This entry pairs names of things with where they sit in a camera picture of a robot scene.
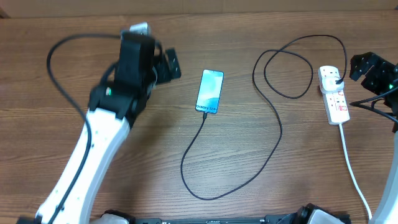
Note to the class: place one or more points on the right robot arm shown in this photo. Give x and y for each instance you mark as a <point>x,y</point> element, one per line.
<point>386,106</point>

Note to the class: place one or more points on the white power strip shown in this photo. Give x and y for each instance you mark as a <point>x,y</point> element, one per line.
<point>335,103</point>

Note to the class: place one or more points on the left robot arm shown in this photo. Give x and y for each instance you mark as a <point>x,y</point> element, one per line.
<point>114,105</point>

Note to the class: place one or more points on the blue Galaxy smartphone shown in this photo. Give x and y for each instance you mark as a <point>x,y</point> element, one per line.
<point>210,91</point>

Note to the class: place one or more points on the white charger adapter plug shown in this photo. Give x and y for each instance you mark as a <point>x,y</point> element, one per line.
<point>330,85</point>

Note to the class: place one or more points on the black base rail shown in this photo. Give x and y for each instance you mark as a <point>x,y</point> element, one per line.
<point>268,219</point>

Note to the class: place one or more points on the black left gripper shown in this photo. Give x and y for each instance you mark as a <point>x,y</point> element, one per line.
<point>165,74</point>

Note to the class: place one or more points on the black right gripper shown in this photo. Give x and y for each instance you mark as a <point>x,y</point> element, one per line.
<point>379,66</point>

